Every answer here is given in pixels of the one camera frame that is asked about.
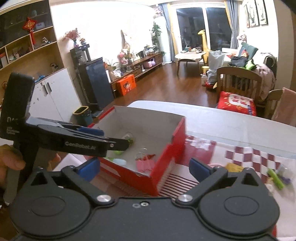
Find red binder clip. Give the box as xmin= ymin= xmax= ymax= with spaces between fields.
xmin=135 ymin=148 xmax=156 ymax=173

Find white green tube bottle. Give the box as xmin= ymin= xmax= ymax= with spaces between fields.
xmin=105 ymin=132 xmax=134 ymax=167

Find person's left hand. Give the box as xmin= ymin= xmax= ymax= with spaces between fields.
xmin=0 ymin=144 xmax=26 ymax=189

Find red checkered table mat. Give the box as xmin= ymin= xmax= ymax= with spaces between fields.
xmin=87 ymin=134 xmax=296 ymax=237

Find teal trash bin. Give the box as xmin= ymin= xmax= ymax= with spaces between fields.
xmin=73 ymin=106 xmax=93 ymax=127

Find yellow small box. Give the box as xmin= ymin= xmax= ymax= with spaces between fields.
xmin=225 ymin=163 xmax=244 ymax=172

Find dark blue appliance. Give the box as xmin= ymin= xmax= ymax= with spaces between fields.
xmin=78 ymin=57 xmax=114 ymax=108

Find white cabinet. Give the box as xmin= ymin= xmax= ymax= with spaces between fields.
xmin=29 ymin=68 xmax=81 ymax=122

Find red cardboard box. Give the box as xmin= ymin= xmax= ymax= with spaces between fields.
xmin=91 ymin=106 xmax=186 ymax=196

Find orange gift box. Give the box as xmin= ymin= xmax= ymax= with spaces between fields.
xmin=116 ymin=74 xmax=137 ymax=96

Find green marker pen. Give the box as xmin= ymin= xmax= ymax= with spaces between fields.
xmin=267 ymin=168 xmax=285 ymax=190

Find clear jar with blue beads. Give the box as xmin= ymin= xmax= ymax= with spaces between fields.
xmin=276 ymin=164 xmax=295 ymax=184

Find wooden tv console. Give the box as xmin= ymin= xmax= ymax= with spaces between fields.
xmin=110 ymin=53 xmax=163 ymax=98

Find wooden dining chair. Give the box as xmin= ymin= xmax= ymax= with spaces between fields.
xmin=216 ymin=66 xmax=262 ymax=105

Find chair with pink towel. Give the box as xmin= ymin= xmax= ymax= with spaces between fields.
xmin=264 ymin=87 xmax=296 ymax=127

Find white plastic bag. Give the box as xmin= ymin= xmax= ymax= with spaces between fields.
xmin=207 ymin=50 xmax=225 ymax=84

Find oval coffee table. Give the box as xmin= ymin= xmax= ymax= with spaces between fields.
xmin=175 ymin=52 xmax=205 ymax=75

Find yellow giraffe toy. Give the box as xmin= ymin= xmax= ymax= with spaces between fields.
xmin=198 ymin=30 xmax=210 ymax=65

